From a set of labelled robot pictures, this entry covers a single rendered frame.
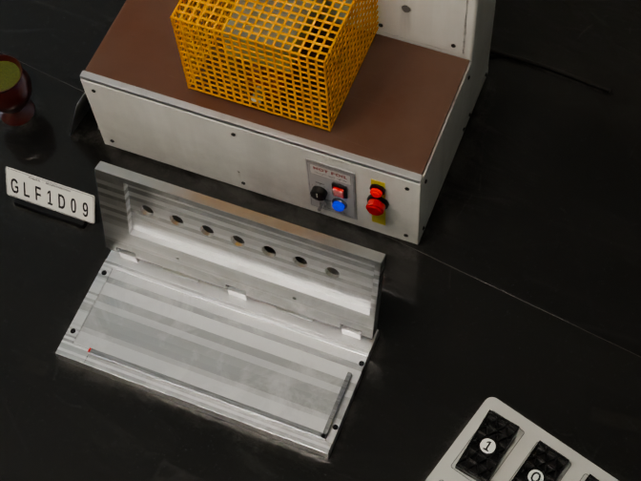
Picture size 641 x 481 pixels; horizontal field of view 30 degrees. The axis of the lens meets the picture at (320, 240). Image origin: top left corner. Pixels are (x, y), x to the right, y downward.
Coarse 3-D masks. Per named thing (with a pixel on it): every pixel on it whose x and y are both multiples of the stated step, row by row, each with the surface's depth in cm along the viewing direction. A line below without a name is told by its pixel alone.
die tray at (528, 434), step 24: (480, 408) 173; (504, 408) 173; (528, 432) 171; (456, 456) 170; (504, 456) 169; (576, 456) 169; (432, 480) 168; (456, 480) 168; (504, 480) 168; (576, 480) 167; (600, 480) 167
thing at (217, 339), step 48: (96, 288) 184; (144, 288) 184; (192, 288) 183; (96, 336) 180; (144, 336) 180; (192, 336) 179; (240, 336) 179; (288, 336) 179; (336, 336) 178; (144, 384) 176; (192, 384) 176; (240, 384) 175; (288, 384) 175; (336, 384) 175; (288, 432) 171; (336, 432) 171
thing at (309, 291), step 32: (128, 192) 175; (160, 192) 170; (192, 192) 170; (128, 224) 178; (160, 224) 177; (192, 224) 174; (224, 224) 171; (256, 224) 167; (288, 224) 166; (160, 256) 181; (192, 256) 178; (224, 256) 177; (256, 256) 174; (288, 256) 171; (320, 256) 168; (352, 256) 164; (384, 256) 163; (256, 288) 178; (288, 288) 174; (320, 288) 173; (352, 288) 170; (320, 320) 177; (352, 320) 174
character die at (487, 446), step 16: (496, 416) 171; (480, 432) 170; (496, 432) 170; (512, 432) 170; (480, 448) 169; (496, 448) 169; (464, 464) 169; (480, 464) 168; (496, 464) 168; (480, 480) 167
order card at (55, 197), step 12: (12, 180) 192; (24, 180) 191; (36, 180) 190; (48, 180) 189; (12, 192) 193; (24, 192) 192; (36, 192) 191; (48, 192) 190; (60, 192) 189; (72, 192) 188; (48, 204) 192; (60, 204) 191; (72, 204) 190; (84, 204) 189; (72, 216) 191; (84, 216) 190
